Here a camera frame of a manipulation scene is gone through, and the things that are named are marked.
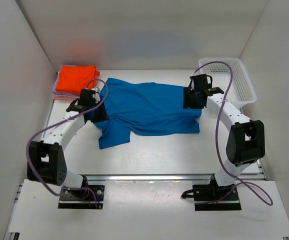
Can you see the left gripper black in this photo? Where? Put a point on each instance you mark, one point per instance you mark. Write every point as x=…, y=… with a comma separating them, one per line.
x=103, y=116

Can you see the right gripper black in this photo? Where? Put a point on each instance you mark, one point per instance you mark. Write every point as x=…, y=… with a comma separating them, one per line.
x=188, y=104

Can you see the blue t shirt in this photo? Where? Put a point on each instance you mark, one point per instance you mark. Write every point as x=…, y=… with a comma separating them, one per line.
x=146, y=109

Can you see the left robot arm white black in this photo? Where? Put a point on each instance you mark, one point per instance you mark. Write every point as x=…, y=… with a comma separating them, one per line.
x=46, y=157

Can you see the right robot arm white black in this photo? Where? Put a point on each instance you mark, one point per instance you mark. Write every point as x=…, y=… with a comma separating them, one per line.
x=246, y=139

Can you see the folded orange t shirt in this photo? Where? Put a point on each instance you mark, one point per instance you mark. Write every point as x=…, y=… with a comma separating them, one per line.
x=86, y=74

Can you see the white plastic basket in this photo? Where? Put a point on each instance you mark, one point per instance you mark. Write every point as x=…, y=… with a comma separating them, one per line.
x=221, y=69

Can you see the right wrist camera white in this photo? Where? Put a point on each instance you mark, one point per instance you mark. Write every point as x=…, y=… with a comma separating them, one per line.
x=191, y=85

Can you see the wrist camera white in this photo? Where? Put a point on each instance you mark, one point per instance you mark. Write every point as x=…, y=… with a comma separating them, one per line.
x=96, y=93
x=191, y=85

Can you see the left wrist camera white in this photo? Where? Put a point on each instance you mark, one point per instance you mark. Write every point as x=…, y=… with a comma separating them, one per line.
x=96, y=93

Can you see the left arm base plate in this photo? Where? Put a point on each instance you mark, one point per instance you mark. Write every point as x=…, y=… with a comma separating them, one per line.
x=82, y=199

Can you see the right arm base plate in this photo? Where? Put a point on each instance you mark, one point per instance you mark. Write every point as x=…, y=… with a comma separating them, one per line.
x=211, y=197

